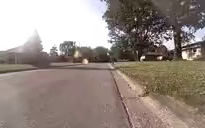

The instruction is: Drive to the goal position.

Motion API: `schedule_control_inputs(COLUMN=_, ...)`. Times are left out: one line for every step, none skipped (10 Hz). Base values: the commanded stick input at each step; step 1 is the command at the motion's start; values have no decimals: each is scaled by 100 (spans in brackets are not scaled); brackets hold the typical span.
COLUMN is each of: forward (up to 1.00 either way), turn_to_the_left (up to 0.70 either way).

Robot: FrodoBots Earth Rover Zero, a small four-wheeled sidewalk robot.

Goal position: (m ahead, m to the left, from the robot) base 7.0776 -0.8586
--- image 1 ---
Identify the row of trees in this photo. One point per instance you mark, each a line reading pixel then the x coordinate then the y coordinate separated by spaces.
pixel 68 48

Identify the small building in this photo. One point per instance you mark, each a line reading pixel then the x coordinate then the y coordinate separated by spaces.
pixel 151 56

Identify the large leafy tree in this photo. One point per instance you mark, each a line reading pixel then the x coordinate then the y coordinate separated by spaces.
pixel 177 40
pixel 133 23

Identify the pale concrete kerb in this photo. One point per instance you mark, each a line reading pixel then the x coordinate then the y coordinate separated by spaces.
pixel 136 103

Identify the grey asphalt road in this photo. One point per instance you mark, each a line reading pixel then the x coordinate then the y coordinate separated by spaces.
pixel 56 96

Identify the green grass lawn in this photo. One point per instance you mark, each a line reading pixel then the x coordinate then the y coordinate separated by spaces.
pixel 170 78
pixel 6 68

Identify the conifer tree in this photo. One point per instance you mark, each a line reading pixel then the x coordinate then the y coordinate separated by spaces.
pixel 34 41

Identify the low house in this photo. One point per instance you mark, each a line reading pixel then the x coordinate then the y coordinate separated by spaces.
pixel 13 55

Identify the pale house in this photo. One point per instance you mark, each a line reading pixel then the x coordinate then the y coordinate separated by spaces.
pixel 193 51

